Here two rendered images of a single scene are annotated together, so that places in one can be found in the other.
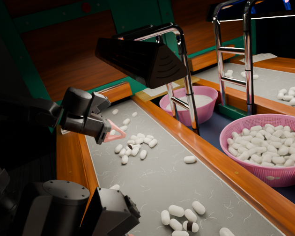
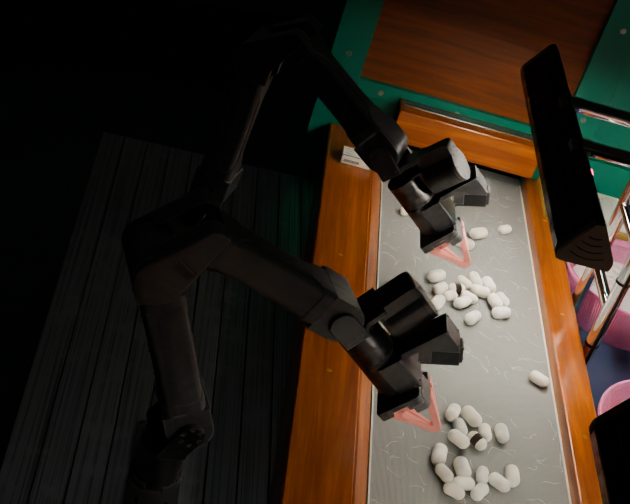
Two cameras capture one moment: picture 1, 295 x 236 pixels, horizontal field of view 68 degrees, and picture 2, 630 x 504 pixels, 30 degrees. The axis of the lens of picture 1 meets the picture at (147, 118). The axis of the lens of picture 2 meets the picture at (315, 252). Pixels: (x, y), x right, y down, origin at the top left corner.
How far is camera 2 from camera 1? 124 cm
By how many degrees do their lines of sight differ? 10
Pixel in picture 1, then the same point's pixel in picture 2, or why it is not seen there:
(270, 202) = (590, 485)
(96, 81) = (478, 95)
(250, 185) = (587, 459)
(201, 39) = not seen: outside the picture
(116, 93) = (499, 153)
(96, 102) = (469, 188)
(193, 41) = not seen: outside the picture
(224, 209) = (531, 459)
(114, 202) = (453, 334)
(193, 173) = (528, 399)
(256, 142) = not seen: outside the picture
